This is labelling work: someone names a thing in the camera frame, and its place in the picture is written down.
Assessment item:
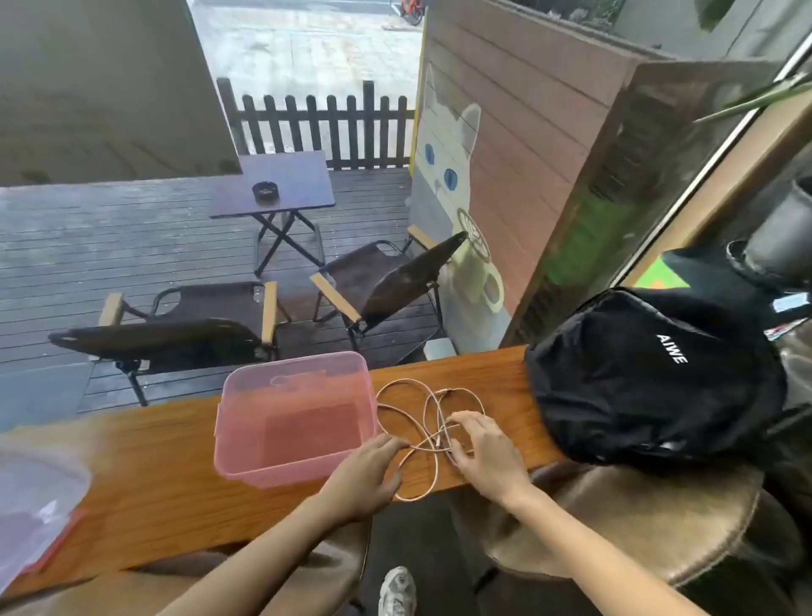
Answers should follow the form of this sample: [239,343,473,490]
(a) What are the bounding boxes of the person's left hand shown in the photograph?
[316,434,411,526]

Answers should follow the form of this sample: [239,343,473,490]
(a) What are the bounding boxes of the person's right hand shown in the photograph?
[448,410,535,510]

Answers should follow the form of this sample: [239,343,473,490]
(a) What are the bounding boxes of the beige cable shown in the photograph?
[375,378,487,503]

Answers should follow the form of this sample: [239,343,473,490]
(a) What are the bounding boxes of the person's right forearm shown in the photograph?
[506,485,710,616]

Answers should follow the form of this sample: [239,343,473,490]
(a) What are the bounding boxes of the person's left forearm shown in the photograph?
[157,496,343,616]

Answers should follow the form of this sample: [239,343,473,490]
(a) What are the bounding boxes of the white shoe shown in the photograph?
[378,566,418,616]

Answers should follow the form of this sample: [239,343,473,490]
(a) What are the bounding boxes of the pink plastic container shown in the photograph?
[213,351,380,490]

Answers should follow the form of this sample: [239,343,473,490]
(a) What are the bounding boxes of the black folding chair wooden armrests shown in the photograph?
[310,224,471,351]
[48,280,281,407]

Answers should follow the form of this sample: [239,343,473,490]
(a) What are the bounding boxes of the brown round stool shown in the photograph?
[481,462,767,589]

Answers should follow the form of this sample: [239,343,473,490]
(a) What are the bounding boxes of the black backpack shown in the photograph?
[523,286,789,472]

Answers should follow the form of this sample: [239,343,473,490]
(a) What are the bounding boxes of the cat picture sign board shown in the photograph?
[408,62,512,355]

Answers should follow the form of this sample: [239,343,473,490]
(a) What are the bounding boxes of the dark folding table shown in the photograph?
[210,150,336,278]

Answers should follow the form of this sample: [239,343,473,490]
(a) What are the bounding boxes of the clear plastic lid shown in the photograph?
[0,437,93,592]

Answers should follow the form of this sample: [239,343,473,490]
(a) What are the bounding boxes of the dark picket fence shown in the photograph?
[215,77,417,171]

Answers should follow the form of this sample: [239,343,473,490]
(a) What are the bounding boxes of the grey plant pot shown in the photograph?
[727,176,812,294]

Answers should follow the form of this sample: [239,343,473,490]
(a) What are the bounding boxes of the green plant leaf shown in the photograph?
[693,71,812,125]

